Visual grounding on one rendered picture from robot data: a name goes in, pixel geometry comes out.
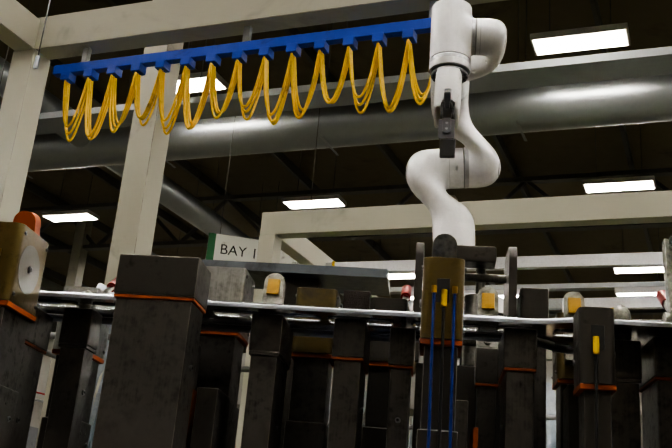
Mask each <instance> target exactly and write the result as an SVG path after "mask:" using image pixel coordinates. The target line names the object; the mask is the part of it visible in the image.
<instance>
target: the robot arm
mask: <svg viewBox="0 0 672 448"><path fill-rule="evenodd" d="M506 43H507V28H506V27H505V24H504V23H503V22H502V21H500V20H496V19H488V18H473V17H472V8H471V6H470V4H469V3H467V2H466V1H464V0H440V1H438V2H436V3H435V4H434V5H433V7H432V17H431V38H430V59H429V74H430V75H431V109H432V115H433V118H434V126H435V128H438V138H439V139H440V147H439V149H428V150H422V151H419V152H416V153H415V154H413V155H412V156H411V158H410V159H409V161H408V162H407V166H406V180H407V183H408V185H409V187H410V189H411V191H412V192H413V193H414V195H415V196H416V197H417V198H418V199H419V200H420V201H421V202H422V203H423V204H424V205H425V206H426V207H427V209H428V210H429V211H430V213H431V216H432V227H433V241H434V239H435V238H436V237H437V236H438V235H440V234H450V235H452V236H453V237H454V238H455V239H456V241H457V245H466V246H475V225H474V220H473V217H472V214H471V213H470V211H469V210H468V209H467V208H466V207H465V206H464V205H462V204H461V203H460V202H458V201H457V200H455V199H454V198H453V197H451V196H450V195H449V194H448V193H447V192H446V190H447V189H460V188H481V187H486V186H489V185H491V184H493V183H494V182H495V181H496V180H497V179H498V177H499V175H500V170H501V165H500V160H499V157H498V155H497V153H496V151H495V150H494V149H493V147H492V146H491V145H490V144H489V143H488V142H487V141H486V140H485V139H484V138H483V137H482V136H481V134H480V133H479V132H478V131H477V130H476V129H475V127H474V126H473V124H472V122H471V119H470V115H469V108H468V98H469V81H471V80H474V79H478V78H481V77H483V76H486V75H488V74H489V73H491V72H492V71H494V70H495V69H496V68H497V67H498V65H499V64H500V62H501V61H502V59H503V56H504V53H505V48H506ZM456 140H458V141H460V142H461V143H463V144H464V146H465V147H464V148H455V144H456Z"/></svg>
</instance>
